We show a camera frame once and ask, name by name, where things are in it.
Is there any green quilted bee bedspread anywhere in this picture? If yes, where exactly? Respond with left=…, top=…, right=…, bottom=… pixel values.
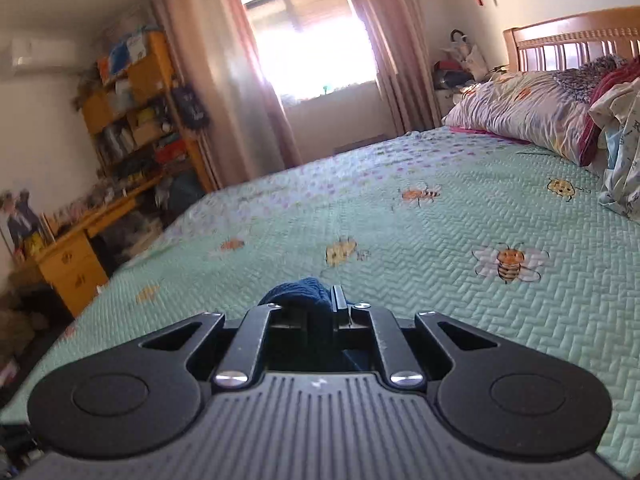
left=1, top=128, right=639, bottom=476

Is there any blue knit sweater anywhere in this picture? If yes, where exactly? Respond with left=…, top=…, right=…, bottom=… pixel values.
left=259, top=278, right=335, bottom=364

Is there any white wall air conditioner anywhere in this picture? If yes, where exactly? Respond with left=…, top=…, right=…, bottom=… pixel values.
left=6, top=38, right=81, bottom=73

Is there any black bag hanging on shelf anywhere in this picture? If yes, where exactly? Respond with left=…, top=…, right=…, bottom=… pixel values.
left=171, top=84, right=210, bottom=131

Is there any wooden bed headboard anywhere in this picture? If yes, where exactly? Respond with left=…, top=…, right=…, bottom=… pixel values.
left=503, top=6, right=640, bottom=72

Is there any pink window curtain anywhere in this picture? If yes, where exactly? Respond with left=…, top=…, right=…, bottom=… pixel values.
left=153, top=0, right=302, bottom=188
left=349, top=0, right=442, bottom=134

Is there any pile of crumpled bedding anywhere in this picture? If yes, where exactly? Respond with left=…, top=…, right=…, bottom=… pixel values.
left=553, top=54, right=639, bottom=222

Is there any wooden bookshelf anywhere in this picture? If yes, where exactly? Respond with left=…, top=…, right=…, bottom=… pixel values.
left=74, top=30, right=216, bottom=192

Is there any pilot child portrait photo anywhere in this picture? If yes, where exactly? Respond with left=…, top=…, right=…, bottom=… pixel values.
left=1, top=190, right=47, bottom=258

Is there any wooden desk with drawers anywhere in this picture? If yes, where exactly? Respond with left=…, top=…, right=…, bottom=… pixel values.
left=9, top=176, right=162, bottom=318

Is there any pink window curtain left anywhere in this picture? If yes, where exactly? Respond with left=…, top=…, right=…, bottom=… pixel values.
left=153, top=0, right=302, bottom=188

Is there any floral pillow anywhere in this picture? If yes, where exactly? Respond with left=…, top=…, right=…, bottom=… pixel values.
left=444, top=72, right=597, bottom=166

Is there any pink window curtain right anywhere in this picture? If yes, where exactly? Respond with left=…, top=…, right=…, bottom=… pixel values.
left=349, top=0, right=442, bottom=134

